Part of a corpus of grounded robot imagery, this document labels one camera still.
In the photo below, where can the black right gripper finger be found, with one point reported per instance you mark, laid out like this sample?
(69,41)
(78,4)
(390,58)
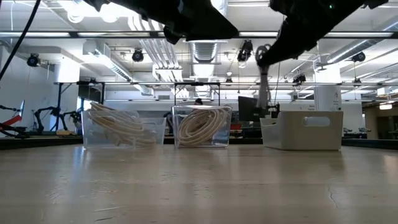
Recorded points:
(286,46)

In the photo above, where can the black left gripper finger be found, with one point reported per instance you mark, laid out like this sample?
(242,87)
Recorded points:
(211,29)

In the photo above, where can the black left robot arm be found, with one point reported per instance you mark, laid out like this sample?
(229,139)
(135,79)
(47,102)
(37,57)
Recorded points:
(121,3)

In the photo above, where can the black background robot arm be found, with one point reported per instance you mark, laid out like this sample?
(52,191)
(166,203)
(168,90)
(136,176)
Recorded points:
(46,113)

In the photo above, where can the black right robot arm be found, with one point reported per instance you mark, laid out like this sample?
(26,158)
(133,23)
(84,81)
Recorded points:
(374,3)

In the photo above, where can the black ceiling spotlight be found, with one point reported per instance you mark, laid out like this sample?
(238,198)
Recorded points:
(137,55)
(245,51)
(359,57)
(33,60)

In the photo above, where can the white pillar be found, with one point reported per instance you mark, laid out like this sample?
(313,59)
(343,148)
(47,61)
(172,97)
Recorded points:
(328,90)

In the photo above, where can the black computer monitor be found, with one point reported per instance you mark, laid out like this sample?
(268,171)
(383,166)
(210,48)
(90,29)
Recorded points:
(247,109)

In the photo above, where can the person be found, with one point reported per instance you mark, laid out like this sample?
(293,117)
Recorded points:
(198,101)

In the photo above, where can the black overhead crossbar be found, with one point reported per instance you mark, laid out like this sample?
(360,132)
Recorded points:
(93,34)

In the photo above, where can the tall clear plastic bin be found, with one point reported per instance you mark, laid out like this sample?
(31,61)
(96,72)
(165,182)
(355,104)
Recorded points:
(224,137)

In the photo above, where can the small clear plastic bin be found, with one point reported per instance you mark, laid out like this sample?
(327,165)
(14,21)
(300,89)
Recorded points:
(149,130)

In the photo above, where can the blue framed workstation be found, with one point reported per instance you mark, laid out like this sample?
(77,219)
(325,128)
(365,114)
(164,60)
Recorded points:
(59,102)

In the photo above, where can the red and black machine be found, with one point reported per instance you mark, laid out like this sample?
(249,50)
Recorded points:
(12,123)

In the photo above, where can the silver ceiling air duct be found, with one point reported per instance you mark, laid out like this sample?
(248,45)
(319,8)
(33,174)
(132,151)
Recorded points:
(203,51)

